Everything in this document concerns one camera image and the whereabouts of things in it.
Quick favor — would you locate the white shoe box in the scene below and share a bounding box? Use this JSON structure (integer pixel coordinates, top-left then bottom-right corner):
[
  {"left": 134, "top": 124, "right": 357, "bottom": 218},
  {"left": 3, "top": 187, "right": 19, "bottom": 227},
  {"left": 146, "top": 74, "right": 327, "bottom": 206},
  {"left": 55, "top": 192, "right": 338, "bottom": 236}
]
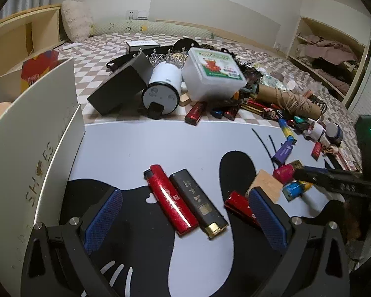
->
[{"left": 0, "top": 58, "right": 85, "bottom": 296}]

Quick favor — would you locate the open wardrobe shelf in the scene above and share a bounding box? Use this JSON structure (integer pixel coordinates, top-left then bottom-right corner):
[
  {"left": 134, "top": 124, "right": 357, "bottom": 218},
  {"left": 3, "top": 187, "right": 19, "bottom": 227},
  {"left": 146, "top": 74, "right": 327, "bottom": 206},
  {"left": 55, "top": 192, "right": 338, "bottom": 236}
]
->
[{"left": 287, "top": 17, "right": 371, "bottom": 107}]

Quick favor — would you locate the checkered bed sheet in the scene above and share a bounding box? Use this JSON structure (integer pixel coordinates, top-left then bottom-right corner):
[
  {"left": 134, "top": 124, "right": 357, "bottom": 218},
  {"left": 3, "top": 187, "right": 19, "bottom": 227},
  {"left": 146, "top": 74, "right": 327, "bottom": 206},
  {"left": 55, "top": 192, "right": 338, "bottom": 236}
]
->
[{"left": 57, "top": 34, "right": 361, "bottom": 168}]

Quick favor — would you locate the red lighter by speaker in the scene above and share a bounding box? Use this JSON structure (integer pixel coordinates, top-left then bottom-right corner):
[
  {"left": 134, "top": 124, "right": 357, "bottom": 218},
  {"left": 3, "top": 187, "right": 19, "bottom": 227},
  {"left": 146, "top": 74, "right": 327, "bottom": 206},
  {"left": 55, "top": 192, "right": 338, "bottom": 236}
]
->
[{"left": 185, "top": 102, "right": 207, "bottom": 126}]

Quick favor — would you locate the black gold lighter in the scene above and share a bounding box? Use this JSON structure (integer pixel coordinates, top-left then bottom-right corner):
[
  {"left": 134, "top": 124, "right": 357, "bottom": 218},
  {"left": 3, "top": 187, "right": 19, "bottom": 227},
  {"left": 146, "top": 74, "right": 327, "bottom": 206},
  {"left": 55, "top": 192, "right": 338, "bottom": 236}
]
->
[{"left": 169, "top": 169, "right": 229, "bottom": 240}]

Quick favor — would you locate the purple lighter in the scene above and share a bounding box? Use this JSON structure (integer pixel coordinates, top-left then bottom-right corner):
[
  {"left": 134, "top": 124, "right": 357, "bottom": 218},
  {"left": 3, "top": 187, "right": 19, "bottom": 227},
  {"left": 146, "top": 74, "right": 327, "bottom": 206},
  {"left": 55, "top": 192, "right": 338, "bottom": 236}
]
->
[{"left": 273, "top": 140, "right": 293, "bottom": 166}]

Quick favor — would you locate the white cylindrical speaker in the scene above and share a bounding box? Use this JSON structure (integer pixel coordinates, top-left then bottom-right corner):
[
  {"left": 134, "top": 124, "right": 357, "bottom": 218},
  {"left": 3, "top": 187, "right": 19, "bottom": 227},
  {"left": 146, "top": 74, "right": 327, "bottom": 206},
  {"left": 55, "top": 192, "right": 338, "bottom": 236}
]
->
[{"left": 142, "top": 62, "right": 182, "bottom": 119}]

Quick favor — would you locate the wooden side shelf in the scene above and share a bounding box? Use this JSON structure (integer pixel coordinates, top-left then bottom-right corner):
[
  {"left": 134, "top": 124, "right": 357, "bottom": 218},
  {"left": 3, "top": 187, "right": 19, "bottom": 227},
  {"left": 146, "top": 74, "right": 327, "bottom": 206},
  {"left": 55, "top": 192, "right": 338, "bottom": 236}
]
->
[{"left": 0, "top": 4, "right": 66, "bottom": 76}]

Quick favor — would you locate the blue yellow lighter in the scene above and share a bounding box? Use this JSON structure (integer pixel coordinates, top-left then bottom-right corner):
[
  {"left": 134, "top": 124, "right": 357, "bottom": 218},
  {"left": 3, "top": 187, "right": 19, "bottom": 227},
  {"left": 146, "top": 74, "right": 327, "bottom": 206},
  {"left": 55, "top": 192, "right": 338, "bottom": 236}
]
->
[{"left": 278, "top": 119, "right": 297, "bottom": 145}]

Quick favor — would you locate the small red lighter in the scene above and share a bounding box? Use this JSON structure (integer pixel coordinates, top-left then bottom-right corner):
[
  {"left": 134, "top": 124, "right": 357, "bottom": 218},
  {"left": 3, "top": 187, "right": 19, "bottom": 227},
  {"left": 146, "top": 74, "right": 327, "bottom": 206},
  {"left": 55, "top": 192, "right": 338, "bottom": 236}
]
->
[{"left": 311, "top": 142, "right": 322, "bottom": 161}]

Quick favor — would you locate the clear plastic storage box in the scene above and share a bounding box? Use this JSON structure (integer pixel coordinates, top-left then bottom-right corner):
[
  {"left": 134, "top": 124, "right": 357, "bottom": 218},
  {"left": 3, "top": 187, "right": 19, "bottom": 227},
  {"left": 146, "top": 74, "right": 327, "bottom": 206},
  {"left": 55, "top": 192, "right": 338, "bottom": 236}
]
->
[{"left": 182, "top": 48, "right": 247, "bottom": 101}]

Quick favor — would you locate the pile of clothes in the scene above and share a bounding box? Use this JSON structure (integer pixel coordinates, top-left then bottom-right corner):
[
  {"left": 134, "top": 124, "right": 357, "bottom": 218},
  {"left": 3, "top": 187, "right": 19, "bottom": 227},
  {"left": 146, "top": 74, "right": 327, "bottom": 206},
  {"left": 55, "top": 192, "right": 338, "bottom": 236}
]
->
[{"left": 295, "top": 35, "right": 359, "bottom": 96}]

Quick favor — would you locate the black square box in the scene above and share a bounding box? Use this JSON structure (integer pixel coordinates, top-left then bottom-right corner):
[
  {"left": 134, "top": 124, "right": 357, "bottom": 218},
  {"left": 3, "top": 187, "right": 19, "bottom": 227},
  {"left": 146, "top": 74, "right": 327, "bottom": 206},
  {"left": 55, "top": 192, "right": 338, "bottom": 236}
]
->
[{"left": 88, "top": 51, "right": 153, "bottom": 115}]

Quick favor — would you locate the cardboard tube with twine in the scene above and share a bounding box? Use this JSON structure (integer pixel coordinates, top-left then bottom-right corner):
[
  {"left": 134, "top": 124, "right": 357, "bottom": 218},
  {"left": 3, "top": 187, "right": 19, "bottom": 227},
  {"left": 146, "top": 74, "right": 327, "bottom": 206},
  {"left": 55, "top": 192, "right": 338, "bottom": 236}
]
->
[{"left": 256, "top": 84, "right": 322, "bottom": 120}]

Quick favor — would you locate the dark blue round jar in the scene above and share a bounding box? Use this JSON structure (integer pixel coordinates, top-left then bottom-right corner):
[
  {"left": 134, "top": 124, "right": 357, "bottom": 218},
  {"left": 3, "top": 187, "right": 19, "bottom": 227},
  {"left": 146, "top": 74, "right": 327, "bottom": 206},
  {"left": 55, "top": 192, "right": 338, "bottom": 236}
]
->
[{"left": 325, "top": 122, "right": 344, "bottom": 144}]

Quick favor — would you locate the long red lighter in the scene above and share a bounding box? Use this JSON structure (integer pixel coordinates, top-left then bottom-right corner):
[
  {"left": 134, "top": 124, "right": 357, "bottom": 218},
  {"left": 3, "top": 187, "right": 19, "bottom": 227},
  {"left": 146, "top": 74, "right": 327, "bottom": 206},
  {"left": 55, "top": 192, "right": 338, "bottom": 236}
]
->
[{"left": 143, "top": 164, "right": 198, "bottom": 236}]

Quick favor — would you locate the small black white box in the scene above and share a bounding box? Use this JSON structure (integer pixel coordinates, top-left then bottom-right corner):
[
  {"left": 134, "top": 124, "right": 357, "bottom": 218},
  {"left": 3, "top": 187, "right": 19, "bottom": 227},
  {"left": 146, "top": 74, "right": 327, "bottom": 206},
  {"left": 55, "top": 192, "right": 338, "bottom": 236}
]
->
[{"left": 125, "top": 40, "right": 160, "bottom": 54}]

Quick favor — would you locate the red yellow card box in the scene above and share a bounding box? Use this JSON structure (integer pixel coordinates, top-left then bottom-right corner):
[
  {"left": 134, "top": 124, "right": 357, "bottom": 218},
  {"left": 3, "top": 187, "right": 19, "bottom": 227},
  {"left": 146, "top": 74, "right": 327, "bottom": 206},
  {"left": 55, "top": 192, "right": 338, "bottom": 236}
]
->
[{"left": 21, "top": 50, "right": 59, "bottom": 89}]

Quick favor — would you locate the green bolster pillow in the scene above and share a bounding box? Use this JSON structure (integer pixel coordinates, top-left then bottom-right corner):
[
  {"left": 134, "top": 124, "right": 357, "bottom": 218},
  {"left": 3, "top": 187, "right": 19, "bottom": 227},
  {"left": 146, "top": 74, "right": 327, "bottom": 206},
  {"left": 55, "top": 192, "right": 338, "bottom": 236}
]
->
[{"left": 91, "top": 18, "right": 215, "bottom": 39}]

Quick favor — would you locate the fluffy white pillow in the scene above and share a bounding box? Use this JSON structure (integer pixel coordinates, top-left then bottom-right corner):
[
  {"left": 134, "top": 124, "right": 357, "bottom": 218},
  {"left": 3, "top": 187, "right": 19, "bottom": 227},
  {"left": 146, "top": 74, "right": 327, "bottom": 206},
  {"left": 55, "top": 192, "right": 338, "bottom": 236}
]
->
[{"left": 61, "top": 0, "right": 93, "bottom": 42}]

